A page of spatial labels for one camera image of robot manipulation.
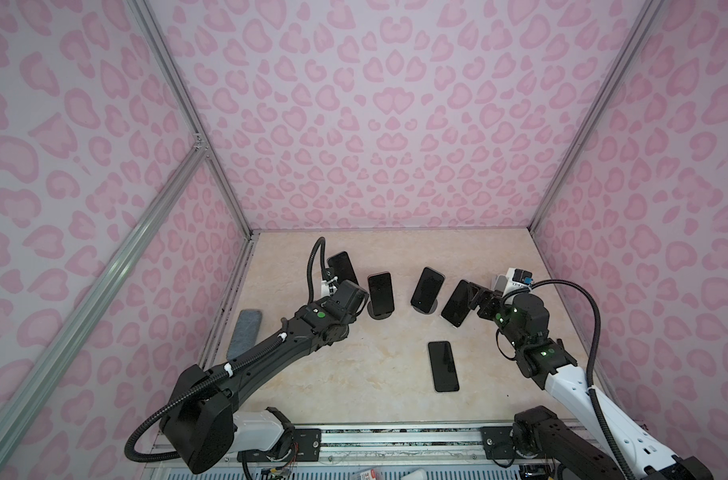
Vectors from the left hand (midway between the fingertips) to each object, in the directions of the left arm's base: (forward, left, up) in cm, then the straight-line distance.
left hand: (338, 300), depth 83 cm
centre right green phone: (+7, -27, -7) cm, 28 cm away
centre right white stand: (+2, -26, -12) cm, 29 cm away
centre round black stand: (+2, -12, -13) cm, 18 cm away
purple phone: (+13, -1, -2) cm, 13 cm away
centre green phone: (+4, -12, -3) cm, 13 cm away
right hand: (0, -38, +5) cm, 39 cm away
